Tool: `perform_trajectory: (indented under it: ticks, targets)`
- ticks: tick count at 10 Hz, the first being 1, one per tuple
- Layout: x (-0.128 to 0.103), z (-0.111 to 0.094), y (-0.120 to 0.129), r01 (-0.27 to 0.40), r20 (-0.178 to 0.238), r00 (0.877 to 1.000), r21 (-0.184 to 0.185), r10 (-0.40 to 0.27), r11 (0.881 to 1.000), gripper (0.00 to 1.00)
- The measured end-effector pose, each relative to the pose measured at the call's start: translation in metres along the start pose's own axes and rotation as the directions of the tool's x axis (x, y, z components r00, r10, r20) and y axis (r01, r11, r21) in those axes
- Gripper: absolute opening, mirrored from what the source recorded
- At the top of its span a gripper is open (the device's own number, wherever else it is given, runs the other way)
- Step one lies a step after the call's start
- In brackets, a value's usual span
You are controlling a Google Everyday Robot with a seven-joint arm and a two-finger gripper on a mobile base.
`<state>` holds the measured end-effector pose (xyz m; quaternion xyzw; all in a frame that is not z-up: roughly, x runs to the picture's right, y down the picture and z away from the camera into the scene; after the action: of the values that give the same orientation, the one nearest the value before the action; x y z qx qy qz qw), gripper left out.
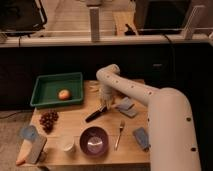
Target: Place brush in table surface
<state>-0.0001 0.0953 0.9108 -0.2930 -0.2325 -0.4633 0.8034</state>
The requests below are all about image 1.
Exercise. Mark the red yellow apple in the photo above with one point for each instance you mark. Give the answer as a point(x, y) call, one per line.
point(64, 94)

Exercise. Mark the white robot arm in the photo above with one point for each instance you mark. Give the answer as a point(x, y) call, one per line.
point(172, 135)

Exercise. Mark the purple bowl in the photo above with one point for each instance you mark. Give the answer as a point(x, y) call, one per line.
point(94, 141)

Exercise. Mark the blue sponge right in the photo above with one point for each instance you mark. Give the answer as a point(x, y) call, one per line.
point(141, 137)

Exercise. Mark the black monitor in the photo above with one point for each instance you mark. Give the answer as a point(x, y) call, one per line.
point(22, 15)
point(153, 17)

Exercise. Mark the black monitor left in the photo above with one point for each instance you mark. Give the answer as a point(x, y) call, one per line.
point(22, 15)

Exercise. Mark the green plastic tray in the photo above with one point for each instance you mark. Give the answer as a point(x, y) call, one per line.
point(47, 88)

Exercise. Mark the orange carrot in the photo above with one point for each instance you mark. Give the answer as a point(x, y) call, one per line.
point(24, 151)

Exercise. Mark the grey blue cloth pads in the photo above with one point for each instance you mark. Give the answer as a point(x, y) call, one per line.
point(126, 107)

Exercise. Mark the grey metal post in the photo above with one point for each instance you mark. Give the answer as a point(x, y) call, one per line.
point(94, 24)

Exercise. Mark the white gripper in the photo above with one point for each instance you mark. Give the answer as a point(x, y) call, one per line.
point(106, 96)

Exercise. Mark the bunch of red grapes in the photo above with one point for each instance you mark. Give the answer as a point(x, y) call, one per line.
point(47, 120)

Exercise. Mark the black monitor right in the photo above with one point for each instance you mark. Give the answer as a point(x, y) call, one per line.
point(153, 17)

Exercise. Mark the white cup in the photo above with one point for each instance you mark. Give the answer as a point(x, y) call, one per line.
point(67, 144)

